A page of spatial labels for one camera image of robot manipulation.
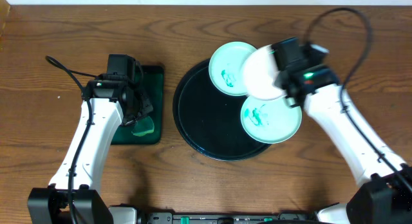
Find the mint plate rear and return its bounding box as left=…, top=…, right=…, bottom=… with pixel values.
left=209, top=41, right=257, bottom=97

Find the black rectangular water tray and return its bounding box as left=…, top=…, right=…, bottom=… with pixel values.
left=111, top=65, right=164, bottom=145

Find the mint plate front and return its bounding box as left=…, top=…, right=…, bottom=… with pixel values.
left=240, top=97, right=302, bottom=144

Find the green sponge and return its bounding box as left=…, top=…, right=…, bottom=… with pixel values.
left=131, top=116, right=155, bottom=136

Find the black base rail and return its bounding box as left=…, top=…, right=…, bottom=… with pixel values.
left=109, top=210, right=319, bottom=224

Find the black round tray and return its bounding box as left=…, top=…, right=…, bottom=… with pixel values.
left=173, top=59, right=270, bottom=161

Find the mint plate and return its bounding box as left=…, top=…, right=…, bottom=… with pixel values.
left=209, top=41, right=257, bottom=97
left=240, top=97, right=302, bottom=144

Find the white plate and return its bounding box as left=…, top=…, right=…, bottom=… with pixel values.
left=243, top=45, right=286, bottom=100

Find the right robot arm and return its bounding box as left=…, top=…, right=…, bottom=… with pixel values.
left=270, top=38, right=411, bottom=224

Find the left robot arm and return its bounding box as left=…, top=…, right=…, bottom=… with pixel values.
left=27, top=54, right=153, bottom=223

